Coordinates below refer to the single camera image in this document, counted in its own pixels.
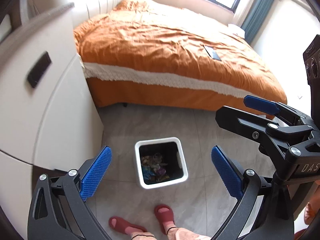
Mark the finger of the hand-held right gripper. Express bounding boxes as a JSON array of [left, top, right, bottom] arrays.
[[215, 106, 314, 155], [244, 95, 312, 127]]

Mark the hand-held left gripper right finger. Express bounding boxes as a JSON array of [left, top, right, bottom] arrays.
[[211, 145, 295, 240]]

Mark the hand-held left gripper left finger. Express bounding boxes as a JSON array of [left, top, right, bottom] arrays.
[[27, 145, 113, 240]]

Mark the white square trash bin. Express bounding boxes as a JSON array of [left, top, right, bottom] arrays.
[[134, 137, 188, 189]]

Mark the person's right hand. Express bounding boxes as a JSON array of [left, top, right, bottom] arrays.
[[303, 201, 320, 228]]

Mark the red slipper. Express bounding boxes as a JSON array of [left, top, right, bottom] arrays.
[[109, 216, 148, 236], [154, 204, 178, 235]]

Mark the dark smartphone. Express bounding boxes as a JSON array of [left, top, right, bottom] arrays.
[[204, 45, 222, 61]]

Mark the teal curtain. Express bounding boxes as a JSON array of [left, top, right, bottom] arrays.
[[240, 0, 280, 46]]

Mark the person's right leg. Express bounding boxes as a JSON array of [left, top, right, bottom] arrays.
[[166, 226, 213, 240]]

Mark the person's leg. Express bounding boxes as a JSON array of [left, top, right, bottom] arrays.
[[166, 226, 213, 240], [125, 226, 157, 240]]

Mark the person's left leg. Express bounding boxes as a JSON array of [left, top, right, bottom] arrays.
[[125, 226, 157, 240]]

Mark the white bedside table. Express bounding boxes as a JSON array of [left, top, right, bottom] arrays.
[[228, 24, 246, 37]]

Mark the white drawer cabinet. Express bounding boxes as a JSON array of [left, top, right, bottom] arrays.
[[0, 2, 104, 240]]

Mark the bed with orange cover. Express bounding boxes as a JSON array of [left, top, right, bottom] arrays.
[[73, 0, 288, 120]]

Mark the white padded headboard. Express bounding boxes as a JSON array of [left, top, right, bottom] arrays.
[[30, 0, 128, 29]]

